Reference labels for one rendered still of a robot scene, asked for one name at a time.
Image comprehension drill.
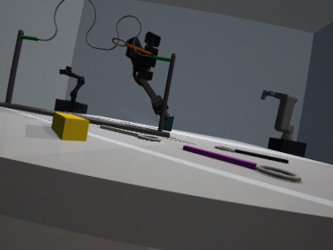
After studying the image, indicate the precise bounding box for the purple handle with grey loop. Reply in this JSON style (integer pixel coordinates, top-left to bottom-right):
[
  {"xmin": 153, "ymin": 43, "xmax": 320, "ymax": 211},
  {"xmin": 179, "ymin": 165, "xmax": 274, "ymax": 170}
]
[{"xmin": 183, "ymin": 146, "xmax": 301, "ymax": 181}]

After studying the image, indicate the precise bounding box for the yellow cube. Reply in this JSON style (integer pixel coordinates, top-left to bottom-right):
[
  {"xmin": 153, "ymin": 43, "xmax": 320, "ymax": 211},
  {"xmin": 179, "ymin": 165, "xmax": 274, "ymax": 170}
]
[{"xmin": 52, "ymin": 111, "xmax": 89, "ymax": 142}]

